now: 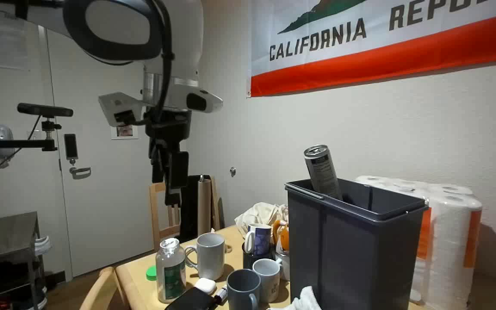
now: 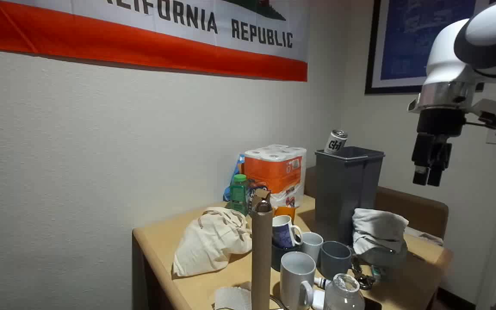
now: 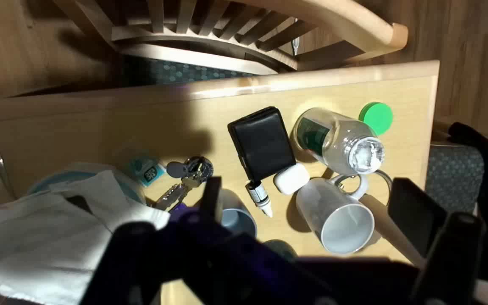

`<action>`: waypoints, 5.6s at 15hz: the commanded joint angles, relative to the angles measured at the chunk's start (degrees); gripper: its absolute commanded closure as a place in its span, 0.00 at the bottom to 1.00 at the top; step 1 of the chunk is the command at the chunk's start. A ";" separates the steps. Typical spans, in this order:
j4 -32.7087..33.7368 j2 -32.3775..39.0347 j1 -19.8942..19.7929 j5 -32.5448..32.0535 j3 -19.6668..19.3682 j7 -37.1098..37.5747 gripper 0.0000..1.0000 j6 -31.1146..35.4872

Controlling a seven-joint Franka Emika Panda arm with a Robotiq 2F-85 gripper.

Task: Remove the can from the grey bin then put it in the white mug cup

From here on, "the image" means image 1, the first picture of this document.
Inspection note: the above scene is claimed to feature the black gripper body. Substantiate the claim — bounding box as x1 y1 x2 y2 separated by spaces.
145 109 191 204

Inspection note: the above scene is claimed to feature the small white grey mug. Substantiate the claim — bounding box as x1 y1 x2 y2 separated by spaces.
252 258 281 302

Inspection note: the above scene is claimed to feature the white mug cup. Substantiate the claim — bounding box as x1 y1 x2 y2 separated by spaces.
186 232 226 280

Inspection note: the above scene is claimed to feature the paper towel pack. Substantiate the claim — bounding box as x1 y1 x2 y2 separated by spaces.
357 175 482 310

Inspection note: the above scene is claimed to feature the white cloth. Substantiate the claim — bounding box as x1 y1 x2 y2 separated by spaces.
284 285 322 310

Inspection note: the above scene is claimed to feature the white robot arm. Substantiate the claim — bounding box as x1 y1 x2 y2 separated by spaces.
0 0 222 204

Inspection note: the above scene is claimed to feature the grey metal can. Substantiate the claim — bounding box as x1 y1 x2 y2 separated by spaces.
303 144 341 197

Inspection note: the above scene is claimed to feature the door handle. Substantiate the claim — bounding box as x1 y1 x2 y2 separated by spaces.
69 166 92 178

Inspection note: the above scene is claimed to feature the beige cloth bag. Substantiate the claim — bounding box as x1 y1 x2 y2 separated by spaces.
234 201 288 230

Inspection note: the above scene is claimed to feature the California Republic flag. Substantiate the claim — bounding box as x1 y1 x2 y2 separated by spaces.
250 0 496 96

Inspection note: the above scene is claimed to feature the blue patterned mug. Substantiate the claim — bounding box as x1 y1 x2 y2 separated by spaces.
245 225 272 256

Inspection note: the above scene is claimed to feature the metal cart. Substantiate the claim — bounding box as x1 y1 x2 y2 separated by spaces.
0 211 43 310

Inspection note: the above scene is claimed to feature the grey plastic bin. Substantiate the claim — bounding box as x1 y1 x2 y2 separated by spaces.
286 178 427 310

